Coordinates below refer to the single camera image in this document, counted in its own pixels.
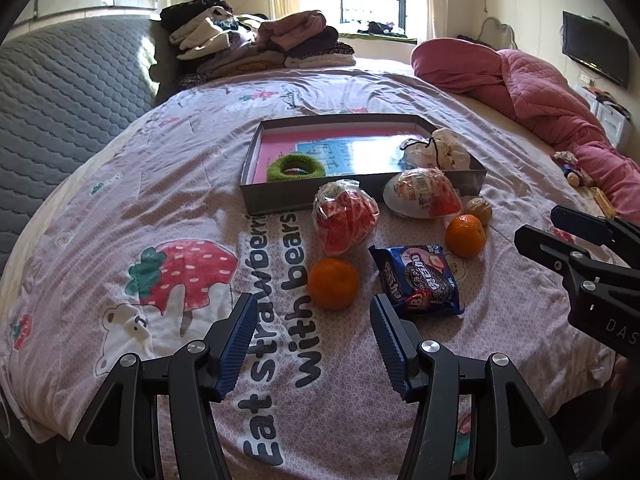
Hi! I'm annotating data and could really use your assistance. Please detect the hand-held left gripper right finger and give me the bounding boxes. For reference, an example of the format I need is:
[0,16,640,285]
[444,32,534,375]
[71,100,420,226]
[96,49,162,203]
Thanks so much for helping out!
[369,294,571,480]

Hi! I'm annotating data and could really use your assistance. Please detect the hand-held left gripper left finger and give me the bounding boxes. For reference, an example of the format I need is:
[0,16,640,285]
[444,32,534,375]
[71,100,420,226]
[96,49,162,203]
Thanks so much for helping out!
[70,291,258,480]

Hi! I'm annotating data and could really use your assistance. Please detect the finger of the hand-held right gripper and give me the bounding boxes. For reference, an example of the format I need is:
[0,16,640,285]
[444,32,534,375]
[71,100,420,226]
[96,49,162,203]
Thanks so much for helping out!
[514,224,597,283]
[550,205,640,263]

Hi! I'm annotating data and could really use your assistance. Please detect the brown walnut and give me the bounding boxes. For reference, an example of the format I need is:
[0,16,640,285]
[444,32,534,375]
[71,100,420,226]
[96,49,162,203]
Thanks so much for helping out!
[465,197,493,226]

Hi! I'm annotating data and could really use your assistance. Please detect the blue cookie packet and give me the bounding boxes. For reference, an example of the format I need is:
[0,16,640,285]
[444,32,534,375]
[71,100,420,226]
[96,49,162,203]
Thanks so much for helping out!
[369,244,466,318]

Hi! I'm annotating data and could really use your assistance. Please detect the orange mandarin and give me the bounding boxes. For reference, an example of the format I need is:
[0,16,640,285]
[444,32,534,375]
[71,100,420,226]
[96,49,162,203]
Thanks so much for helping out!
[306,257,361,311]
[445,214,487,260]

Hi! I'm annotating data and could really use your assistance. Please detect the grey cardboard box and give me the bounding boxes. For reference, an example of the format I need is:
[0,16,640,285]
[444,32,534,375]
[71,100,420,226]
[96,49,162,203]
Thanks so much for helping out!
[239,114,488,215]

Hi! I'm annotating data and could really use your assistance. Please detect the yellow packet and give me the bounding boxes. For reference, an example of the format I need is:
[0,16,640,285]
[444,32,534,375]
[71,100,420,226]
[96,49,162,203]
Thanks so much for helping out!
[589,186,617,219]

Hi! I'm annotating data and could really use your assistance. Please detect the small colourful doll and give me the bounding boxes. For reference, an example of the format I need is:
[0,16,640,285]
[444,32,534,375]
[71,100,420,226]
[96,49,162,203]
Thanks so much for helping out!
[552,150,596,188]

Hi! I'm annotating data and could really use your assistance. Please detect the white plastic drawer unit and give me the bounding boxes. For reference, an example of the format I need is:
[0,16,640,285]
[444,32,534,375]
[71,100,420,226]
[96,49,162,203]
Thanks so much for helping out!
[575,85,633,147]

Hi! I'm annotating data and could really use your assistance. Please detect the red candy in clear bag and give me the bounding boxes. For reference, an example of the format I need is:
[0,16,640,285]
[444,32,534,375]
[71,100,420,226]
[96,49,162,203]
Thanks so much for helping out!
[312,179,381,257]

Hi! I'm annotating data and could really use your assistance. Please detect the pink quilted blanket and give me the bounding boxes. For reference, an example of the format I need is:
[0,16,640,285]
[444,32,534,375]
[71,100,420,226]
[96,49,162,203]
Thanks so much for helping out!
[411,37,640,216]

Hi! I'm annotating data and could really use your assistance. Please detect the wrapped egg-shaped toy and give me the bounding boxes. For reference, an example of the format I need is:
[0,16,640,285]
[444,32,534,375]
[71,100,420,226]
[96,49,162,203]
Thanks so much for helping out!
[382,167,463,220]

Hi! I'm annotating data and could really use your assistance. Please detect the green hair scrunchie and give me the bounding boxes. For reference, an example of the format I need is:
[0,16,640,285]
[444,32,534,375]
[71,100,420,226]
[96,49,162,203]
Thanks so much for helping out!
[266,154,326,183]

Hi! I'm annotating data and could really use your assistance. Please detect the black flat television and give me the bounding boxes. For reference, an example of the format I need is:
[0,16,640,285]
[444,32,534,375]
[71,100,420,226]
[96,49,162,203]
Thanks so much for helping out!
[562,10,631,88]

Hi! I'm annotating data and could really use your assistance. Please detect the strawberry printed bedsheet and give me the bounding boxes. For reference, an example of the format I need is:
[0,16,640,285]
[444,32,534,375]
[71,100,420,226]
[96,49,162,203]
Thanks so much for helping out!
[0,55,631,480]

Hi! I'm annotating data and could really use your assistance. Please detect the dark clothes on windowsill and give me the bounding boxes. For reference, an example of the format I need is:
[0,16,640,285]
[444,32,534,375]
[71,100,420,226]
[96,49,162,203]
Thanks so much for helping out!
[367,20,407,38]

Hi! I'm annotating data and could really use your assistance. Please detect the stack of tan folded clothes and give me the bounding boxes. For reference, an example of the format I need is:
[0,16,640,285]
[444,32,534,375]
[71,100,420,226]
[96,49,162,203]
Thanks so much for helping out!
[197,42,288,81]

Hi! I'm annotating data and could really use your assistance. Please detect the leopard print garment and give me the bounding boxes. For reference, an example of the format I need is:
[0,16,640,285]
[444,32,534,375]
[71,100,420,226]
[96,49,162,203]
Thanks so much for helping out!
[320,41,357,58]

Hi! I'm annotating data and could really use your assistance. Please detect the cream knit folded garment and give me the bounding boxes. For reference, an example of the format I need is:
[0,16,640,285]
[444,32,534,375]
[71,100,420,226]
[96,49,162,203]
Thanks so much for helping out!
[285,52,357,69]

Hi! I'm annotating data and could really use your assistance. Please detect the grey quilted mattress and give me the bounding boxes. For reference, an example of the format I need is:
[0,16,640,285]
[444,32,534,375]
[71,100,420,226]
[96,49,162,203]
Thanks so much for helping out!
[0,15,163,281]

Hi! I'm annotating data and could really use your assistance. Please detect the dark brown folded garment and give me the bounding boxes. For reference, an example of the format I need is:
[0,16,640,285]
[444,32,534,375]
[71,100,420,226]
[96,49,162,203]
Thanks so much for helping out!
[285,27,341,58]

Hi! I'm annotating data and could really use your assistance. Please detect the pink folded garment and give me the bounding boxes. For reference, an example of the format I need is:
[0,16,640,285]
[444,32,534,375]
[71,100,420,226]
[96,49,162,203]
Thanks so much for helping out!
[256,10,328,52]

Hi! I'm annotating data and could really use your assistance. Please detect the black folded garment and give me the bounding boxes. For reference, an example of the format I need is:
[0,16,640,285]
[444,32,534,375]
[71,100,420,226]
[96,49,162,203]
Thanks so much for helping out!
[160,2,236,32]

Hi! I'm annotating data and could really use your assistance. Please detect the beige drawstring mesh bag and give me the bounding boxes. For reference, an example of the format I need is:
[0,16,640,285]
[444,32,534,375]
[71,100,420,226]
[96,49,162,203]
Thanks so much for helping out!
[400,128,473,171]

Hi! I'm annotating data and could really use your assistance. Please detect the white curved frame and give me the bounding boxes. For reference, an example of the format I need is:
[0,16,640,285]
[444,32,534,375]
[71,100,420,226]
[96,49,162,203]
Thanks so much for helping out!
[479,16,517,51]

